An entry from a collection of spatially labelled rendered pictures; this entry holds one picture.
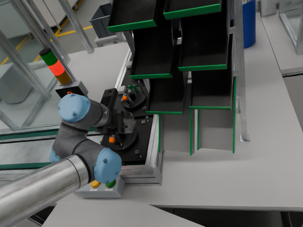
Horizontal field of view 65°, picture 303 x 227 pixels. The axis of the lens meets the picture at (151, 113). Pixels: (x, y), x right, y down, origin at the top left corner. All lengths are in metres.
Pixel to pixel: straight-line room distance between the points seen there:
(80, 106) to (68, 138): 0.09
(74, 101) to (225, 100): 0.46
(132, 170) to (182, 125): 0.28
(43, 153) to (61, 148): 0.78
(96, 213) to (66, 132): 0.54
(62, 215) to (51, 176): 0.70
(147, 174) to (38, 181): 0.55
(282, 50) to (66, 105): 1.27
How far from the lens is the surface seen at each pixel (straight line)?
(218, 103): 0.79
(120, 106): 1.28
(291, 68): 1.46
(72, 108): 0.63
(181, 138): 0.94
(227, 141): 0.92
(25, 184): 0.50
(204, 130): 0.93
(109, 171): 0.56
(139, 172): 0.99
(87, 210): 1.15
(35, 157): 1.44
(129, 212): 1.05
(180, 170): 1.06
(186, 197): 1.00
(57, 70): 1.06
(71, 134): 0.65
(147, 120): 1.13
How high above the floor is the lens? 1.76
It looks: 43 degrees down
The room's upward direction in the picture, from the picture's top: 24 degrees counter-clockwise
